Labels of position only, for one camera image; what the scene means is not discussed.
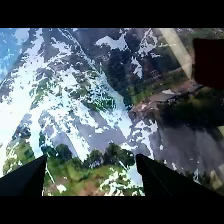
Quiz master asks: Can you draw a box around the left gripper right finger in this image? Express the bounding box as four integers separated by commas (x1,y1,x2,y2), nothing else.
134,153,221,197

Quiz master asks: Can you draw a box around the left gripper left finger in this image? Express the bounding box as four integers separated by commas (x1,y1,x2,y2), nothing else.
0,153,49,197

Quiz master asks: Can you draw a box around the dark red garment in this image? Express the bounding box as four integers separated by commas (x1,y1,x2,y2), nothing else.
192,37,224,90

